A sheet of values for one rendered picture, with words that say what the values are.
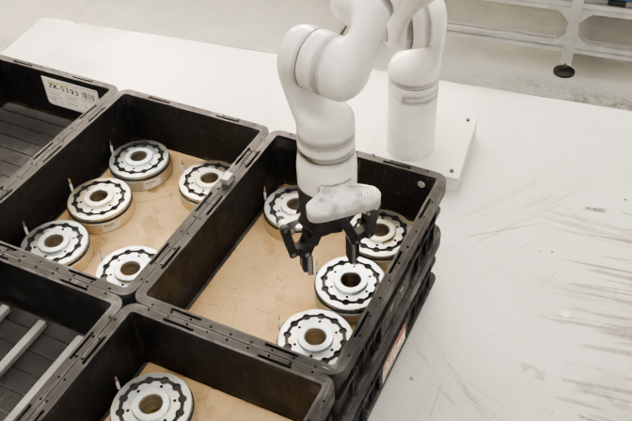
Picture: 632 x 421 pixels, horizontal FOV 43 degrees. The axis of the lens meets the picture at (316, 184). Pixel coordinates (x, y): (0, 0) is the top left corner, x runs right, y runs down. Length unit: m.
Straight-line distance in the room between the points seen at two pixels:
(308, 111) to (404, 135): 0.60
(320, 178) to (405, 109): 0.53
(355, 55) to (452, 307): 0.60
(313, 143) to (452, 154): 0.67
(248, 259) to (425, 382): 0.32
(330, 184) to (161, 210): 0.45
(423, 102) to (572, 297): 0.42
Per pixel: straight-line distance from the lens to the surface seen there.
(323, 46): 0.87
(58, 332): 1.21
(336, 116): 0.92
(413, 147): 1.52
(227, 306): 1.18
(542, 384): 1.27
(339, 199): 0.94
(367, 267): 1.17
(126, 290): 1.09
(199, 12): 3.61
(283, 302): 1.17
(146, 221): 1.33
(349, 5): 0.90
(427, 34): 1.37
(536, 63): 3.26
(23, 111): 1.65
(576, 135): 1.72
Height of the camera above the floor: 1.72
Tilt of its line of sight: 41 degrees down
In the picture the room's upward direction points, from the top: 2 degrees counter-clockwise
